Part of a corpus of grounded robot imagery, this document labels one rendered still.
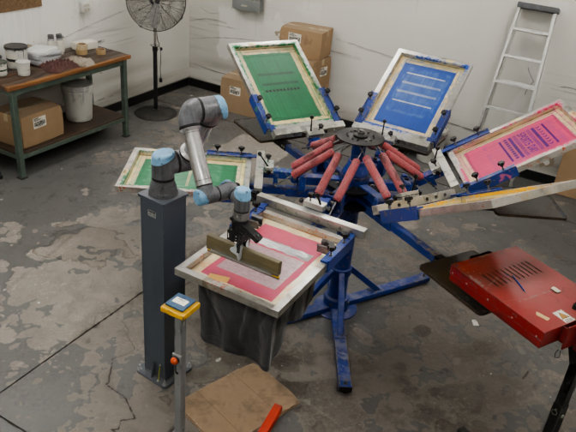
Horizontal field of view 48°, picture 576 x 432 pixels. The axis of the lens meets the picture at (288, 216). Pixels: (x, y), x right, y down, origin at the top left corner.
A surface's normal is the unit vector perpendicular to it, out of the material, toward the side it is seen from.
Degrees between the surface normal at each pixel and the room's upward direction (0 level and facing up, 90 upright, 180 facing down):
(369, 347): 0
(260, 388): 0
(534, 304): 0
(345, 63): 90
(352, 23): 90
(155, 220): 90
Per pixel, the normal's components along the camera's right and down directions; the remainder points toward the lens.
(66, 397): 0.08, -0.87
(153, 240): -0.58, 0.35
